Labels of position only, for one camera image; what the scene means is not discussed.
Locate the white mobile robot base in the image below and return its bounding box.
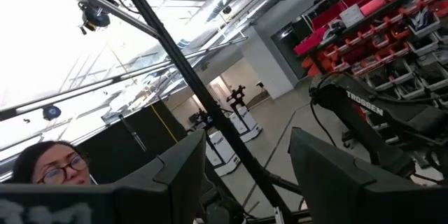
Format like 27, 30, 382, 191
225, 84, 263, 144
188, 108, 242, 178

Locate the black partition panel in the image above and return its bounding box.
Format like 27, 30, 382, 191
75, 99, 190, 185

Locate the shelving with red bins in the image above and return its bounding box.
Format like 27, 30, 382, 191
293, 0, 448, 111

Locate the person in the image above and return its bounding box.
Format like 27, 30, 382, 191
12, 140, 99, 186

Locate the round dark fixture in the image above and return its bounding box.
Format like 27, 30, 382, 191
41, 104, 63, 122

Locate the black rig-mounted camera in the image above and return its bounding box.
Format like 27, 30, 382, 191
77, 0, 112, 36

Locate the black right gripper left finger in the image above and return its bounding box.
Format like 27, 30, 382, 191
112, 129, 207, 224

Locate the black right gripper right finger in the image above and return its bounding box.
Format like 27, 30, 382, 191
288, 127, 448, 224

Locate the black aluminium rig frame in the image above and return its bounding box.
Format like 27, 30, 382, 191
0, 0, 312, 224

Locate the thin yellow cord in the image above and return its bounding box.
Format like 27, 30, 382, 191
149, 103, 179, 145

